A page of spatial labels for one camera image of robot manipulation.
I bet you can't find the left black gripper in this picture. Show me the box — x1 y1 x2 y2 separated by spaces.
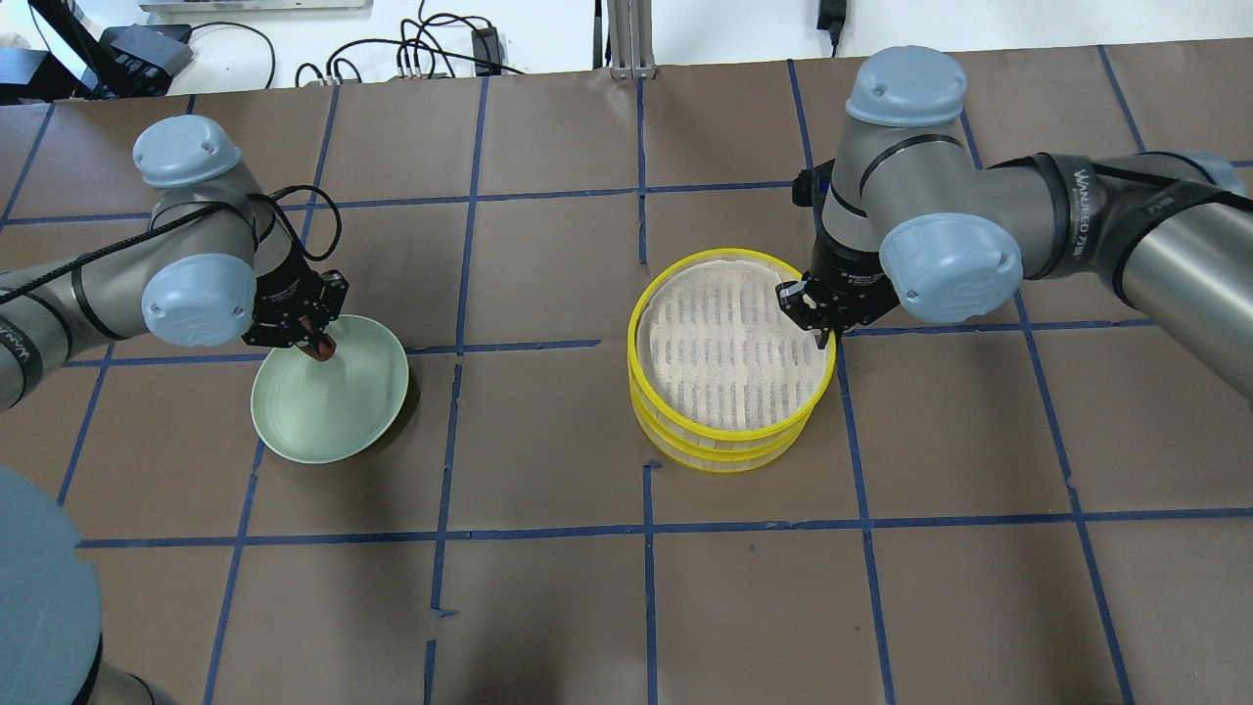
242 264 350 363

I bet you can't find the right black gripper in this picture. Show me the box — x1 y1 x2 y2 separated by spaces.
777 235 900 351

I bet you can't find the yellow steamer layer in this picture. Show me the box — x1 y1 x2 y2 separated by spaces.
627 247 838 450
630 389 814 476

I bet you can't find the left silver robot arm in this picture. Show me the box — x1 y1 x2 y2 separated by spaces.
1 115 348 407

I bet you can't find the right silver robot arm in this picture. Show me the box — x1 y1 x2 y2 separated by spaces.
777 46 1252 397

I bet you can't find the light green plate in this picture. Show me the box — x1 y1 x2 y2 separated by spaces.
251 316 410 465

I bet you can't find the black box on desk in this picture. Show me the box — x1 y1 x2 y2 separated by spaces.
100 23 193 80

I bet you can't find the black wall power adapter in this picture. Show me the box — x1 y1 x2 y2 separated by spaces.
817 0 850 34

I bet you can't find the aluminium frame post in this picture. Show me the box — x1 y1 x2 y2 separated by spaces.
603 0 657 80

